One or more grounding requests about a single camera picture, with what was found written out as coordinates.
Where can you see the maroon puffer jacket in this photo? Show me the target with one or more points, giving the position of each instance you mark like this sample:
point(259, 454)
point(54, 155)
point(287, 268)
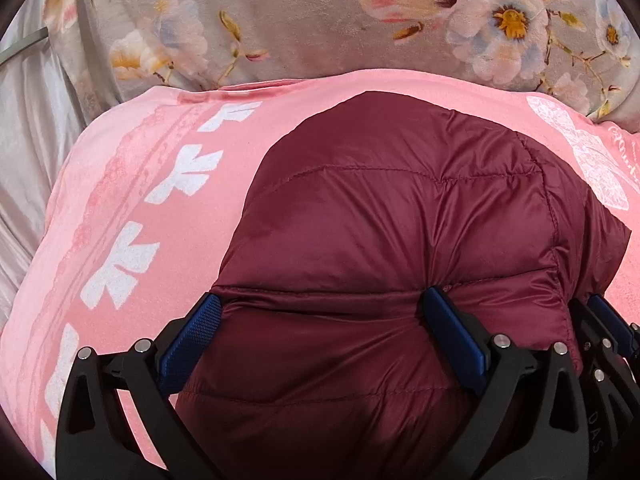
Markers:
point(390, 200)

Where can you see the silver satin sheet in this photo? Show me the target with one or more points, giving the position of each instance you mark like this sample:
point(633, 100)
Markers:
point(30, 150)

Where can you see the pink blanket with white print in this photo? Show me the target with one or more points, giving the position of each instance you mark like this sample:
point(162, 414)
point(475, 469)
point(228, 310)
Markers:
point(100, 185)

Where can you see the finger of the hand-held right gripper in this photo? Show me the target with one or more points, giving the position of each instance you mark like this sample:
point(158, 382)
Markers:
point(612, 322)
point(587, 325)

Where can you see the grey metal strip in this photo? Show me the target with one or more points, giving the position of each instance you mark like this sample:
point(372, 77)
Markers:
point(25, 44)

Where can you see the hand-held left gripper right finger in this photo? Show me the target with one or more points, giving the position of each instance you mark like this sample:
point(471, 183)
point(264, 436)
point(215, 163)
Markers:
point(452, 335)

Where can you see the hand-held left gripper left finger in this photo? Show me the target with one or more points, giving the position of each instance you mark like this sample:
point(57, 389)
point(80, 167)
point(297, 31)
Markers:
point(192, 332)

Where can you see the grey floral blanket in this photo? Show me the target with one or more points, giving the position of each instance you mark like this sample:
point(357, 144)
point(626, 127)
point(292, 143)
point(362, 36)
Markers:
point(300, 20)

